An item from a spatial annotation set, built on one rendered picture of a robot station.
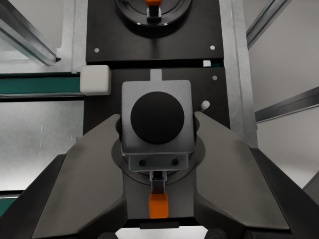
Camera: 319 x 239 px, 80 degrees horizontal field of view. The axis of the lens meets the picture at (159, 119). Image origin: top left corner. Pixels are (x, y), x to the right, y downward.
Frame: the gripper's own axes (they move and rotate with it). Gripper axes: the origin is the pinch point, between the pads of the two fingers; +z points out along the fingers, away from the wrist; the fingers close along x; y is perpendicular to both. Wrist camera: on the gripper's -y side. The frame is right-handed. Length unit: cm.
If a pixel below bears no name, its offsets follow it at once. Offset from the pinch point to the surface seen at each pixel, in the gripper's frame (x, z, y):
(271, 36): 28.0, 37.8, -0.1
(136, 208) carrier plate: -3.6, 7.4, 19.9
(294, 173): 28.7, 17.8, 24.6
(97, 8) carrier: -10.1, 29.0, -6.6
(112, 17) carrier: -7.4, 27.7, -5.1
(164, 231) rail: 0.7, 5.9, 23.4
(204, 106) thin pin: 5.2, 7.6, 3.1
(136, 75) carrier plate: -3.2, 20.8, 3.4
